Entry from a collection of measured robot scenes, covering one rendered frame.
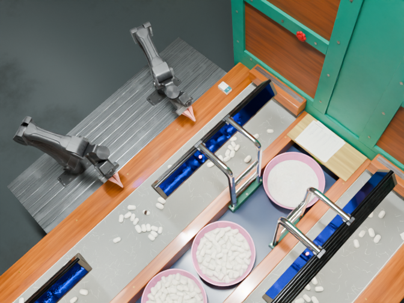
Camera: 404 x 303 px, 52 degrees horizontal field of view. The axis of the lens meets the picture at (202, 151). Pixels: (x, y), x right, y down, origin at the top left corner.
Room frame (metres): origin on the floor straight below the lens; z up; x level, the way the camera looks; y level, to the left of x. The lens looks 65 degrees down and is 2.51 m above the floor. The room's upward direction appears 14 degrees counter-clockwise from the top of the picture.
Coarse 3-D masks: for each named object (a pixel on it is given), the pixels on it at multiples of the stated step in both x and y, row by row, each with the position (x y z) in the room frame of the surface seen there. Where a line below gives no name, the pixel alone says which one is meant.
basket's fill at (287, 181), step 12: (276, 168) 0.65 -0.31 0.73; (288, 168) 0.64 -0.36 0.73; (300, 168) 0.62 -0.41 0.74; (276, 180) 0.59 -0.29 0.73; (288, 180) 0.58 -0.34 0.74; (300, 180) 0.56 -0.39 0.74; (312, 180) 0.55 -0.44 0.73; (276, 192) 0.54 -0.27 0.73; (288, 192) 0.53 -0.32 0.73; (300, 192) 0.51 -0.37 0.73; (288, 204) 0.47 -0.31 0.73
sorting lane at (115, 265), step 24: (240, 96) 1.06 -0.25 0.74; (216, 120) 0.96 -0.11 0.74; (264, 120) 0.90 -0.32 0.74; (288, 120) 0.86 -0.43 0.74; (192, 144) 0.87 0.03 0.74; (240, 144) 0.80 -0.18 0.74; (264, 144) 0.78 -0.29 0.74; (216, 168) 0.72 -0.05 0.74; (240, 168) 0.69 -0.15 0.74; (144, 192) 0.69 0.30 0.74; (192, 192) 0.63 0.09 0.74; (216, 192) 0.60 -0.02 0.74; (144, 216) 0.58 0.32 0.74; (168, 216) 0.55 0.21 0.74; (192, 216) 0.52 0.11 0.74; (96, 240) 0.53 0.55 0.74; (120, 240) 0.50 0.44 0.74; (144, 240) 0.47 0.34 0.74; (168, 240) 0.45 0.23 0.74; (96, 264) 0.43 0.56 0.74; (120, 264) 0.40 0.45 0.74; (144, 264) 0.37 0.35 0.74; (96, 288) 0.33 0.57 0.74; (120, 288) 0.30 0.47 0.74
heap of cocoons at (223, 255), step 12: (216, 228) 0.45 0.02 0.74; (228, 228) 0.43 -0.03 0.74; (204, 240) 0.41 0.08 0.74; (216, 240) 0.40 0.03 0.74; (228, 240) 0.39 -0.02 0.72; (240, 240) 0.37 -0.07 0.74; (204, 252) 0.36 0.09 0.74; (216, 252) 0.35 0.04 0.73; (228, 252) 0.34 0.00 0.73; (240, 252) 0.33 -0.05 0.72; (204, 264) 0.31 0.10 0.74; (216, 264) 0.30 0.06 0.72; (228, 264) 0.29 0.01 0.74; (240, 264) 0.28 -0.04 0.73; (216, 276) 0.25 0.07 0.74; (228, 276) 0.24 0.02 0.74; (240, 276) 0.23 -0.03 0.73
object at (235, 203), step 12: (228, 120) 0.74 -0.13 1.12; (240, 132) 0.68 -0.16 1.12; (204, 144) 0.67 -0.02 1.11; (216, 156) 0.61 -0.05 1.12; (228, 168) 0.55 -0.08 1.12; (252, 168) 0.59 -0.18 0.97; (228, 180) 0.53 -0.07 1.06; (240, 180) 0.55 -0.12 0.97; (252, 192) 0.58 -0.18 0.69; (240, 204) 0.54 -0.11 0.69
